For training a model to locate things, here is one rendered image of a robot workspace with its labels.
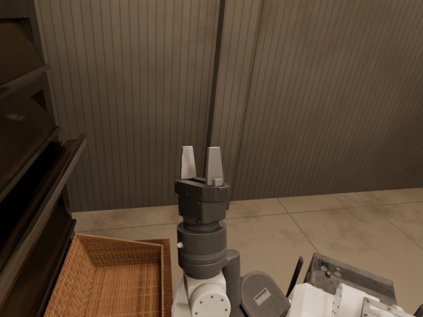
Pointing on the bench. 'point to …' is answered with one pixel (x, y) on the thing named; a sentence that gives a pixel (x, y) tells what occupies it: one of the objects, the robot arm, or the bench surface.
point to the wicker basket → (86, 263)
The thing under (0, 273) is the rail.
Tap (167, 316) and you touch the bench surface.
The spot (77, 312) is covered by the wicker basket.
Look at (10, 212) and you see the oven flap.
